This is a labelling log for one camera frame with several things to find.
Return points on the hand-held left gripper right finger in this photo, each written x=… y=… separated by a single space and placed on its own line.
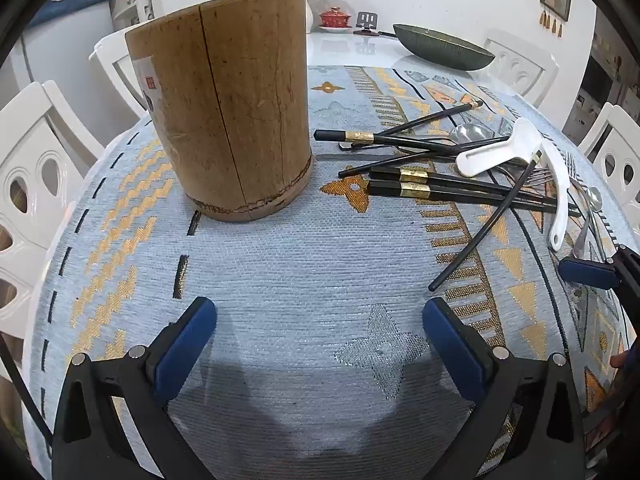
x=455 y=350

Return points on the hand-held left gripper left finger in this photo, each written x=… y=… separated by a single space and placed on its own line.
x=185 y=347

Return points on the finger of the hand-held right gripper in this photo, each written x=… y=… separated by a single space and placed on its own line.
x=587 y=272

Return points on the small metal spoon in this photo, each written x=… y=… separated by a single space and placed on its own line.
x=594 y=198

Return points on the white ceramic spoon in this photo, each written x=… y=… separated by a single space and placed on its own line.
x=562 y=195

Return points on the metal fork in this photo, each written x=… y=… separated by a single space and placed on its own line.
x=575 y=178
x=542 y=176

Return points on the black chopstick gold band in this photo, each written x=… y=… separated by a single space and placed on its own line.
x=380 y=165
x=330 y=135
x=470 y=242
x=385 y=189
x=440 y=116
x=385 y=175

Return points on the white dotted rice paddle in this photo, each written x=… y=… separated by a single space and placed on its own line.
x=485 y=160

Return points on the large metal spoon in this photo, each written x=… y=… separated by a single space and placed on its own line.
x=472 y=132

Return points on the wooden utensil holder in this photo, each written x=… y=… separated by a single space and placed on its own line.
x=220 y=110

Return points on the person's right hand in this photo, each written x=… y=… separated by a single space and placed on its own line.
x=620 y=360

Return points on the blue patterned table mat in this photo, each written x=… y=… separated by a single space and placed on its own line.
x=300 y=270

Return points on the white wooden chair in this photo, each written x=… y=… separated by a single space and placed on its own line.
x=107 y=55
x=30 y=125
x=607 y=130
x=530 y=52

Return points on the hanging tassels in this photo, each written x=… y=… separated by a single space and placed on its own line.
x=550 y=22

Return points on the dark green bowl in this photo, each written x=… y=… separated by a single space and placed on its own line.
x=440 y=47

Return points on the white refrigerator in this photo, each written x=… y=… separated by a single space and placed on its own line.
x=65 y=70

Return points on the red lidded teacup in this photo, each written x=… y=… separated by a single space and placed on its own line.
x=335 y=17

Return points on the white vase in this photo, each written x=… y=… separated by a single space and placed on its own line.
x=309 y=12

